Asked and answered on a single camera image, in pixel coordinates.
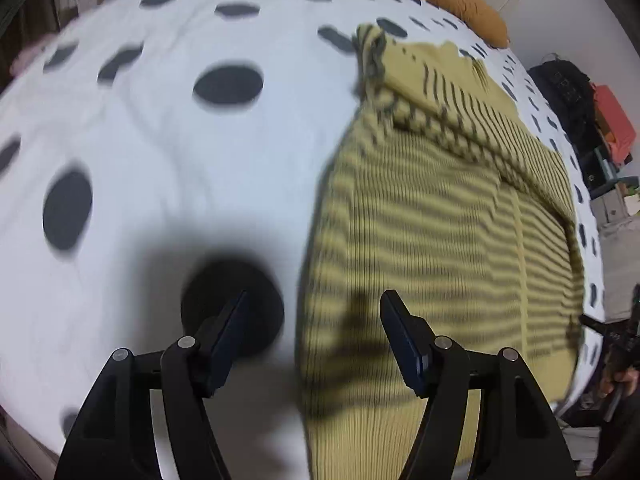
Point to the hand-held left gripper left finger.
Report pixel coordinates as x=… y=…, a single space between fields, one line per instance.
x=229 y=342

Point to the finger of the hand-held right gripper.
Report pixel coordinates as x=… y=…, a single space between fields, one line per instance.
x=595 y=325

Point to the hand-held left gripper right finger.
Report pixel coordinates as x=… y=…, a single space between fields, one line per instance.
x=402 y=342

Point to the yellow striped knit sweater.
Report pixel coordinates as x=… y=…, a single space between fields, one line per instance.
x=425 y=220

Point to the person's right hand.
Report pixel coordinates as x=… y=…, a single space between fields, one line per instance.
x=620 y=379

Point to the white drawer cabinet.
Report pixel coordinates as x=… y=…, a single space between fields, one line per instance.
x=615 y=207

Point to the teal shelf unit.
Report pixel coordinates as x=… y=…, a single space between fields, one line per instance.
x=607 y=170

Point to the white polka dot bed blanket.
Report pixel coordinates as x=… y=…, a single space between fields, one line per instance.
x=150 y=125

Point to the black backpack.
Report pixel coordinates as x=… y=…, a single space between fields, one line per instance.
x=565 y=90

